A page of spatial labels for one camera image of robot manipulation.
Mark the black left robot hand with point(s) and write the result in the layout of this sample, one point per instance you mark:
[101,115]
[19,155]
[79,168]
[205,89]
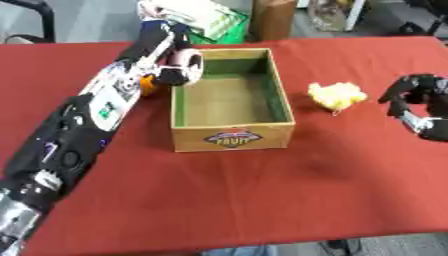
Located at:
[150,40]

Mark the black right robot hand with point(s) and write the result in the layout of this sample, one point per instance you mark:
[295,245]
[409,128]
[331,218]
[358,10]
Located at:
[417,91]

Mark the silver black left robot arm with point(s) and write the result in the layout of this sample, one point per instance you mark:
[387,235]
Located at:
[93,113]

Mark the tan cardboard box green inside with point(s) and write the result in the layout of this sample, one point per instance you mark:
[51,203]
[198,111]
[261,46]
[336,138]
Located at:
[232,100]

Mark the brown cardboard box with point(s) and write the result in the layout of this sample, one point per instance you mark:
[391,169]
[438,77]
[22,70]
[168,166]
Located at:
[273,18]

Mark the orange round toy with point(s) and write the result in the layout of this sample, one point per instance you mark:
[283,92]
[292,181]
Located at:
[147,86]

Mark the black chair base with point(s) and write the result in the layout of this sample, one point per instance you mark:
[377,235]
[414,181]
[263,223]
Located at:
[423,23]

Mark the green basket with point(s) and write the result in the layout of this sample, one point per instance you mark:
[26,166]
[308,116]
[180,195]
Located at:
[230,31]

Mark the yellow soft toy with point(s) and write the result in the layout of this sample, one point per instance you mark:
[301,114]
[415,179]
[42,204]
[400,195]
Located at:
[337,95]

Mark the black chair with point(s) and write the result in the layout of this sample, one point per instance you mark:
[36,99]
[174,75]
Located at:
[41,16]

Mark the white post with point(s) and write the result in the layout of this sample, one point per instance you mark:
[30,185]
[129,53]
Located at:
[354,13]

